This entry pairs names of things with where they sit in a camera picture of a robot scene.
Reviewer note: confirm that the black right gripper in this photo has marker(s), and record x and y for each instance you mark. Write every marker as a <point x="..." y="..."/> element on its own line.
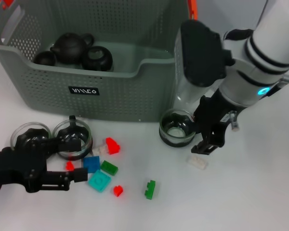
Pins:
<point x="216" y="115"/>

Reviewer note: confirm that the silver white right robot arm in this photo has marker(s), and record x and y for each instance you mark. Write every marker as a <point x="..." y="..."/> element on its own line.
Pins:
<point x="267" y="48"/>

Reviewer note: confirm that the blue building brick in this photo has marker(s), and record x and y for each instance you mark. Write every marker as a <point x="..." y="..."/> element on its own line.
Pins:
<point x="92" y="163"/>

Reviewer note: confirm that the glass teacup with black holder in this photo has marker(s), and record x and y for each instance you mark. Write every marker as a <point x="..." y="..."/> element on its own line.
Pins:
<point x="96" y="59"/>
<point x="72" y="125"/>
<point x="38" y="126"/>
<point x="175" y="132"/>

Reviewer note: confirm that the grey-green perforated storage bin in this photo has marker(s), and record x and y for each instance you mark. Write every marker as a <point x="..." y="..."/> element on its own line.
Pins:
<point x="110" y="101"/>

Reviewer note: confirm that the black clay teapot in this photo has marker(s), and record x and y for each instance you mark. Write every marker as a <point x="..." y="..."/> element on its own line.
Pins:
<point x="69" y="48"/>

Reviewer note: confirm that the right gripper metal plug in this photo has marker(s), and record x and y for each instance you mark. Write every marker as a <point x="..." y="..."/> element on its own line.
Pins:
<point x="233" y="120"/>

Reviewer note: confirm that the clear white building brick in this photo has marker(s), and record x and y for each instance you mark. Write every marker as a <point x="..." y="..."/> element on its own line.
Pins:
<point x="197" y="163"/>
<point x="100" y="150"/>

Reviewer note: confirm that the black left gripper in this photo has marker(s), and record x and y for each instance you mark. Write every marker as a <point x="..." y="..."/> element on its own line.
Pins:
<point x="19" y="166"/>

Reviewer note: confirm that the small black clay teacup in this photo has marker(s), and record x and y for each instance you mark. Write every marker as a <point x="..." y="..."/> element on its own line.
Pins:
<point x="44" y="57"/>

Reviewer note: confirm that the green rectangular building brick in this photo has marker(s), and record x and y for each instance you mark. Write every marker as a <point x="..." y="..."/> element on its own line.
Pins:
<point x="109" y="168"/>

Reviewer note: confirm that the teal square flat plate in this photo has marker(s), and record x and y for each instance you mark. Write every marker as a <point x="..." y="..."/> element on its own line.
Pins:
<point x="98" y="181"/>

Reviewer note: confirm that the green notched building brick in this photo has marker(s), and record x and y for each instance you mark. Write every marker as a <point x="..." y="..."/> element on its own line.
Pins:
<point x="149" y="191"/>

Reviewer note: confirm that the large bright red brick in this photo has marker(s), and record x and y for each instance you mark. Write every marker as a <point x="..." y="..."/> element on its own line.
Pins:
<point x="113" y="146"/>

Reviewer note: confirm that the small bright red brick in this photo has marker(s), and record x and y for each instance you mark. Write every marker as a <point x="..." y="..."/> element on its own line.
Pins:
<point x="69" y="166"/>
<point x="118" y="190"/>

